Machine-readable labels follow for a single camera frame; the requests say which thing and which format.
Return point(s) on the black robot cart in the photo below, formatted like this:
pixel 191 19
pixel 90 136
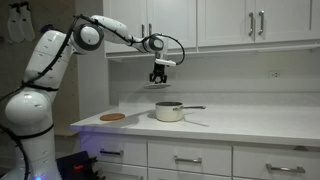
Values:
pixel 73 160

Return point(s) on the round cork trivet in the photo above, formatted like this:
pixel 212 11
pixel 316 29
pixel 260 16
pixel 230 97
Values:
pixel 112 117

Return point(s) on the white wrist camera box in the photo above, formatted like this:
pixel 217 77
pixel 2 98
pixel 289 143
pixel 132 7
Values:
pixel 165 62

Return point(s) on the white hanging swim fin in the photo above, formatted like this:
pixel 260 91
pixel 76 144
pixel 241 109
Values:
pixel 14 26
pixel 28 25

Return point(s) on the white round plate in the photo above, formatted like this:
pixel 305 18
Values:
pixel 157 85

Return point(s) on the white upper wall cabinets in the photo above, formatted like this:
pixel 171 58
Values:
pixel 226 20

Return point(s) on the white lower counter cabinets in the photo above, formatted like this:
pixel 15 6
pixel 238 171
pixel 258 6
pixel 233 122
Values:
pixel 200 156

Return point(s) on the white wall outlet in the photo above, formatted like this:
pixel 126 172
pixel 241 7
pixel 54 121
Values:
pixel 275 74

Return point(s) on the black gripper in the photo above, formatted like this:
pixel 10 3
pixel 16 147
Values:
pixel 159 75

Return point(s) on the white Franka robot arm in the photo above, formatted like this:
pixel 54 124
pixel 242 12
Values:
pixel 31 110

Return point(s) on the blue hanging object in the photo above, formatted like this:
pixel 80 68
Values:
pixel 46 28

